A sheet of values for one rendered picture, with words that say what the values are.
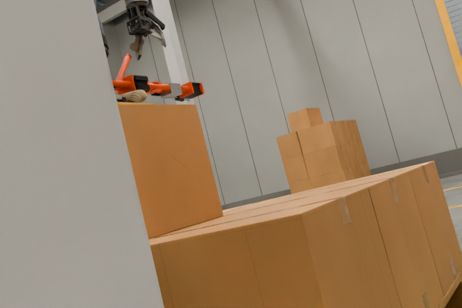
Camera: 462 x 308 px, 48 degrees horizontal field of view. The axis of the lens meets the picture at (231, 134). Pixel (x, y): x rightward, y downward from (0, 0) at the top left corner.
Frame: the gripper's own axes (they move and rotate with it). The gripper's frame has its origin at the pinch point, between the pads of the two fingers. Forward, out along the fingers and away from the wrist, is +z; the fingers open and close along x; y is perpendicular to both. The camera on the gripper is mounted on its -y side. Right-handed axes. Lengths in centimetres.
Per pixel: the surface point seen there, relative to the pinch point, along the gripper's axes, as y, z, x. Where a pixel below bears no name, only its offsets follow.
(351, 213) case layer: 45, 72, 80
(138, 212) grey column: 142, 61, 110
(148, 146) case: 39, 41, 21
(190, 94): -14.5, 17.0, 2.4
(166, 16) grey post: -232, -118, -157
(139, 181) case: 46, 51, 21
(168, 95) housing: -1.6, 17.2, 1.2
